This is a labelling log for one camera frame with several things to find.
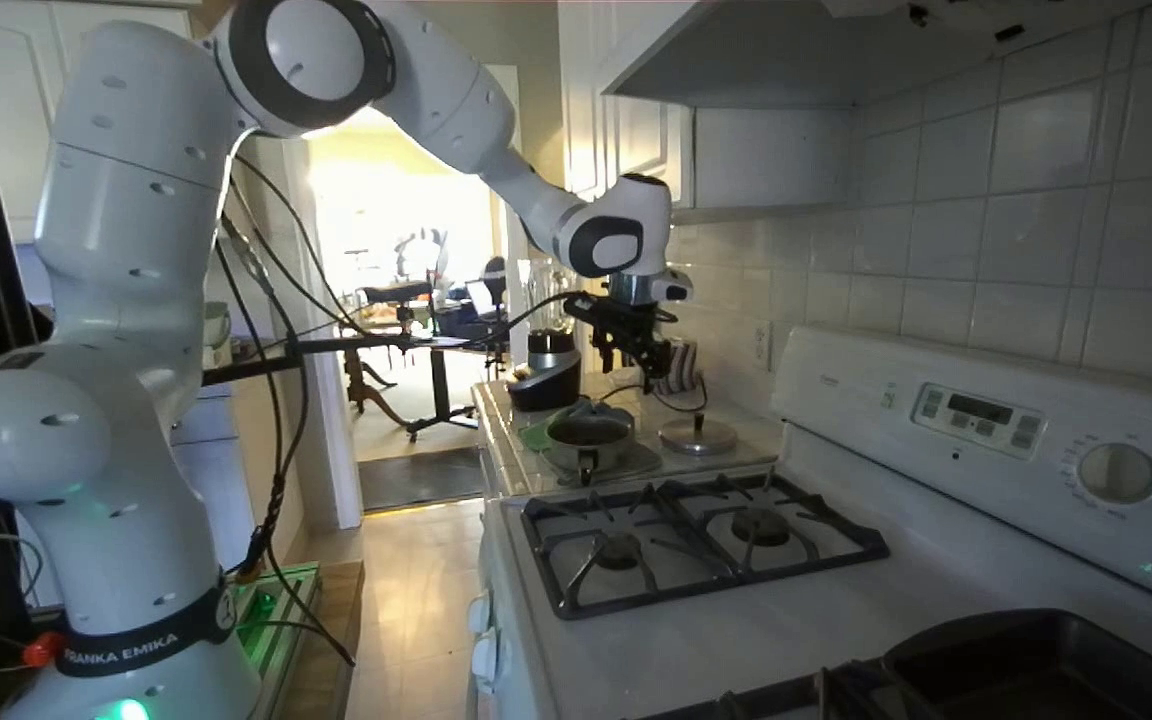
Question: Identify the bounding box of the white upper cabinet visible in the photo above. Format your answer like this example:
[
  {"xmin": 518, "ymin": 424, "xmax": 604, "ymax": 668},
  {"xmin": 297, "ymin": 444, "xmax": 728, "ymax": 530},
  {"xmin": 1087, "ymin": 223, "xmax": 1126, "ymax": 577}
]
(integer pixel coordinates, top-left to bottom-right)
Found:
[{"xmin": 553, "ymin": 0, "xmax": 854, "ymax": 218}]

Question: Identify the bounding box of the white wall outlet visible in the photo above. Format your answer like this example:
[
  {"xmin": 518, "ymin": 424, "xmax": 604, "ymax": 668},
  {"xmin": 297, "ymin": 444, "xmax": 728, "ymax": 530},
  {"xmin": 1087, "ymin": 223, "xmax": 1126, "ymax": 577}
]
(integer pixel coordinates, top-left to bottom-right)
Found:
[{"xmin": 746, "ymin": 316, "xmax": 778, "ymax": 375}]

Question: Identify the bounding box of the black camera mount rod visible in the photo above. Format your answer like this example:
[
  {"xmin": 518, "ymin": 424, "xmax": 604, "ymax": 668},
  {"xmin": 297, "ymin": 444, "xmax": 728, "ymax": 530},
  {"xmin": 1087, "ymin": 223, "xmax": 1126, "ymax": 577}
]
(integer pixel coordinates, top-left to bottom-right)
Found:
[{"xmin": 198, "ymin": 324, "xmax": 473, "ymax": 392}]

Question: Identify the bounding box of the white range hood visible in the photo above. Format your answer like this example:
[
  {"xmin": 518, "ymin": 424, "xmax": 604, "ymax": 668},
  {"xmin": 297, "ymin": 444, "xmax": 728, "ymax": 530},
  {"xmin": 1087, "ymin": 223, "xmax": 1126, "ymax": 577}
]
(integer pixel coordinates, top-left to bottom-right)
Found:
[{"xmin": 600, "ymin": 0, "xmax": 1152, "ymax": 111}]

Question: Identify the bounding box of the metal pot lid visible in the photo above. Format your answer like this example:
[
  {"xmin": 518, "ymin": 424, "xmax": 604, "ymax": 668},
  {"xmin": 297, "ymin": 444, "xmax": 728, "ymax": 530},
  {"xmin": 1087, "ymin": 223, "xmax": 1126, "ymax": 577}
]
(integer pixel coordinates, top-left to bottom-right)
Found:
[{"xmin": 656, "ymin": 412, "xmax": 744, "ymax": 459}]

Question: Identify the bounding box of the green lit base platform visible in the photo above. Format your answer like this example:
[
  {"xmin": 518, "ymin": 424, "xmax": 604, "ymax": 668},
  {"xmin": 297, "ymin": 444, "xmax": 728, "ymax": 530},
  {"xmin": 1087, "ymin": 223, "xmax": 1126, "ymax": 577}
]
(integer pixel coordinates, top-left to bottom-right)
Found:
[{"xmin": 228, "ymin": 560, "xmax": 327, "ymax": 687}]

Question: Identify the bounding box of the dark floor mat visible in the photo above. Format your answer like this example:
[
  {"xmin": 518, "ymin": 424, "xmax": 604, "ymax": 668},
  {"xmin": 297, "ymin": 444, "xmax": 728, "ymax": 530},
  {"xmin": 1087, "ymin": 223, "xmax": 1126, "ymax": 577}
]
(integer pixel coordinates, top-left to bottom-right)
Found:
[{"xmin": 357, "ymin": 444, "xmax": 487, "ymax": 521}]

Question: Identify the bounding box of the green cloth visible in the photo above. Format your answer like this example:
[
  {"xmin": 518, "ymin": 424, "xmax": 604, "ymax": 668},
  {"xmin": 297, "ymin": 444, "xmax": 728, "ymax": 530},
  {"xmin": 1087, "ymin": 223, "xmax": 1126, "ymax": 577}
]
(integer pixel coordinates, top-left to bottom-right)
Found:
[{"xmin": 518, "ymin": 412, "xmax": 564, "ymax": 453}]

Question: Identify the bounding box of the black blender base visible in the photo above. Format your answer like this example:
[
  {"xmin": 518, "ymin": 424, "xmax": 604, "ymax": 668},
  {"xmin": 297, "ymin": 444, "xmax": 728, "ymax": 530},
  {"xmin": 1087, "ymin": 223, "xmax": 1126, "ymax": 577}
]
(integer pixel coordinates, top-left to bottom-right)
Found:
[{"xmin": 507, "ymin": 333, "xmax": 588, "ymax": 417}]

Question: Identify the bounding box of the white gas stove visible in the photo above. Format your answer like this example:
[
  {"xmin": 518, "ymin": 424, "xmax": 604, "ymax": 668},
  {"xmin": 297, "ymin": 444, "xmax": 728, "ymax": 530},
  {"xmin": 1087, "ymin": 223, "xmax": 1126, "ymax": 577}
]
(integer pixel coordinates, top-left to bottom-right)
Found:
[{"xmin": 469, "ymin": 324, "xmax": 1152, "ymax": 720}]

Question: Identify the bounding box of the metal saucepan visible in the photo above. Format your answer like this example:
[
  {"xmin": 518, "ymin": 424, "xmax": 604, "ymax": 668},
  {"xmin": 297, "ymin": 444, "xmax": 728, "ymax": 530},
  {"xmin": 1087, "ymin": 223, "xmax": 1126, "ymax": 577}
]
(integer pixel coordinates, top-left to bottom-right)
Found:
[{"xmin": 545, "ymin": 401, "xmax": 637, "ymax": 488}]

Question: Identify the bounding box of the dark dining furniture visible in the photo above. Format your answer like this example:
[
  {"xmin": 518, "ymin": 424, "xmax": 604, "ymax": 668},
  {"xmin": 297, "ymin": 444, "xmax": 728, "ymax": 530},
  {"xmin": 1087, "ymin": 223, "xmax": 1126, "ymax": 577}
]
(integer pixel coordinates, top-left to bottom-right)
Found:
[{"xmin": 332, "ymin": 223, "xmax": 487, "ymax": 447}]

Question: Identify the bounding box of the black burner grate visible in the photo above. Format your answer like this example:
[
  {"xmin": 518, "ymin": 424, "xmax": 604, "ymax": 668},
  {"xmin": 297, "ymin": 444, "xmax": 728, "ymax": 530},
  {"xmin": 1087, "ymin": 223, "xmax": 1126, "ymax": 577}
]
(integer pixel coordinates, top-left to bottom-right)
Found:
[
  {"xmin": 514, "ymin": 472, "xmax": 891, "ymax": 622},
  {"xmin": 652, "ymin": 665, "xmax": 901, "ymax": 720}
]

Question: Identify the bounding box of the round white stove dial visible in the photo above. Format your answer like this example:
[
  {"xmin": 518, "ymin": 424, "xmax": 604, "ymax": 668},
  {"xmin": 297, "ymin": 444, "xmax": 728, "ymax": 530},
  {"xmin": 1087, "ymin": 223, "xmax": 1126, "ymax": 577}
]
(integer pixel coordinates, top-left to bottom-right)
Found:
[{"xmin": 1073, "ymin": 437, "xmax": 1152, "ymax": 509}]

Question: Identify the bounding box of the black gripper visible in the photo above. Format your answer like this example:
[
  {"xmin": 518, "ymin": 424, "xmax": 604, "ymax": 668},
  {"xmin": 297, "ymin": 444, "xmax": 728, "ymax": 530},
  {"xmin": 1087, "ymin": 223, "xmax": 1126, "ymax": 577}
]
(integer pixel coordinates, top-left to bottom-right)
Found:
[{"xmin": 569, "ymin": 270, "xmax": 687, "ymax": 397}]

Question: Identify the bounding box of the striped kitchen cloth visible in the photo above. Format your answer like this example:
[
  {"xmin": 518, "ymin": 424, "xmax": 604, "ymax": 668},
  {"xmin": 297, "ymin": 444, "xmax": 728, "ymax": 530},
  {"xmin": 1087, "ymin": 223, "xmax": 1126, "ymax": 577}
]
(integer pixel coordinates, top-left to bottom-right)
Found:
[{"xmin": 662, "ymin": 339, "xmax": 715, "ymax": 409}]

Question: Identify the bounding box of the orange knob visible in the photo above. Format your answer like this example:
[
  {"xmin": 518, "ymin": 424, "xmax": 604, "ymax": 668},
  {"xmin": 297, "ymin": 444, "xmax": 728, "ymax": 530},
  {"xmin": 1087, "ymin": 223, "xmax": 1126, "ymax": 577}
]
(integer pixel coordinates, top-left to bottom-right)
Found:
[{"xmin": 10, "ymin": 632, "xmax": 67, "ymax": 676}]

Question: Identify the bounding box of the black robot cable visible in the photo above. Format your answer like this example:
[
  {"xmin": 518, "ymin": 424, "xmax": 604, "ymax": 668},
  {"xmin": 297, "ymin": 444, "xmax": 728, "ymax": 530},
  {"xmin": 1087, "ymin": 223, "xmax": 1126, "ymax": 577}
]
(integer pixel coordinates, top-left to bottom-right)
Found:
[
  {"xmin": 218, "ymin": 150, "xmax": 581, "ymax": 343},
  {"xmin": 207, "ymin": 217, "xmax": 359, "ymax": 668}
]

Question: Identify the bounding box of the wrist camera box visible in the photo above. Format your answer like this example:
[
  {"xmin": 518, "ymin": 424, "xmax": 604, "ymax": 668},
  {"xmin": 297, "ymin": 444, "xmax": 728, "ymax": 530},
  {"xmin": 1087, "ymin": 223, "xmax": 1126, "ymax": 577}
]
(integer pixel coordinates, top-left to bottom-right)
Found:
[{"xmin": 627, "ymin": 268, "xmax": 697, "ymax": 306}]

